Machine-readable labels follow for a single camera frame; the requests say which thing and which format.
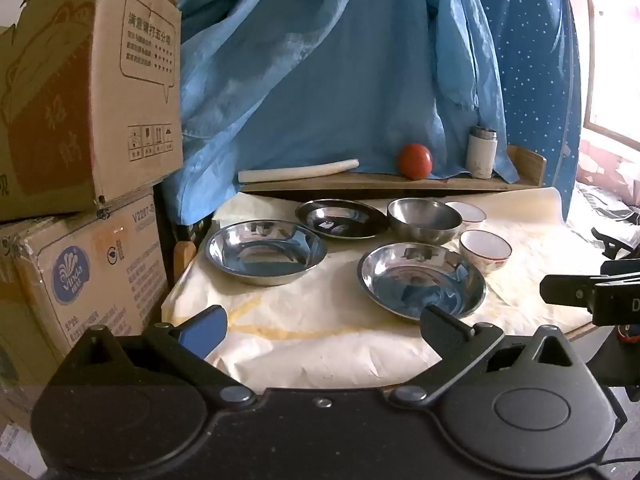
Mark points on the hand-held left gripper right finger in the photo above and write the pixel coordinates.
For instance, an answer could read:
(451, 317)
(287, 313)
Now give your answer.
(444, 331)

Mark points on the pale bedding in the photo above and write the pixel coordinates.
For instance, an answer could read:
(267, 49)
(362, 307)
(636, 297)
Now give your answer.
(610, 175)

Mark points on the wooden shelf board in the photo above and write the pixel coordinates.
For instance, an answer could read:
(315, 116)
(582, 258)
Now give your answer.
(360, 184)

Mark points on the white paper roll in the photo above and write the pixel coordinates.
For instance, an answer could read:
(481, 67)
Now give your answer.
(295, 171)

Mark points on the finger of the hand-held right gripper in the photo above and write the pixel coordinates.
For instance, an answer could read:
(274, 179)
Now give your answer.
(612, 247)
(565, 288)

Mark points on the cream table cover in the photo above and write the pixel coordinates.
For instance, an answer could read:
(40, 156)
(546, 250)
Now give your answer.
(325, 330)

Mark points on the white thermos cup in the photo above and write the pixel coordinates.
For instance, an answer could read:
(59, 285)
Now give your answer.
(481, 155)

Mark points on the brown printed cardboard box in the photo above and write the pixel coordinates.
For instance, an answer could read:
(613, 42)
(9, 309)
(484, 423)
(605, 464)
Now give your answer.
(75, 100)

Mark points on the plain cardboard box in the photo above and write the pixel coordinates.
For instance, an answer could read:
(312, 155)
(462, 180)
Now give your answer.
(20, 360)

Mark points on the light blue shirt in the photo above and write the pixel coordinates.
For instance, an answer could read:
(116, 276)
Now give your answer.
(325, 85)

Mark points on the stainless steel bowl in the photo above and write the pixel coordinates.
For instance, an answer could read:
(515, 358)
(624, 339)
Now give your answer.
(425, 220)

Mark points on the window frame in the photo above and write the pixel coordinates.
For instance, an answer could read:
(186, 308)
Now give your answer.
(615, 60)

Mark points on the blue white-dotted fabric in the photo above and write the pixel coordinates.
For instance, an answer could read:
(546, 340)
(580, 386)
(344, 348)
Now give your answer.
(540, 60)

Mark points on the red tomato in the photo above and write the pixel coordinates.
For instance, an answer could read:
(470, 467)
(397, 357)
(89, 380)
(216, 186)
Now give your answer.
(415, 161)

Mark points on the cardboard box with blue logo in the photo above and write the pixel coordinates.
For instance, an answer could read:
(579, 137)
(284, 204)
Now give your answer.
(100, 270)

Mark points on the white ceramic bowl red rim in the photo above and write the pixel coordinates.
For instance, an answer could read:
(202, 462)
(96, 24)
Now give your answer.
(485, 252)
(470, 214)

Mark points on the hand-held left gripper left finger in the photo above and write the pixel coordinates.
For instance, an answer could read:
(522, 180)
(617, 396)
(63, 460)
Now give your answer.
(205, 331)

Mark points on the shallow stainless steel plate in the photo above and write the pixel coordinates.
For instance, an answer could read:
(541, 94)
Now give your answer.
(340, 220)

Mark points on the wooden post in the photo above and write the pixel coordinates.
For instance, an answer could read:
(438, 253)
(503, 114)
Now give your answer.
(184, 260)

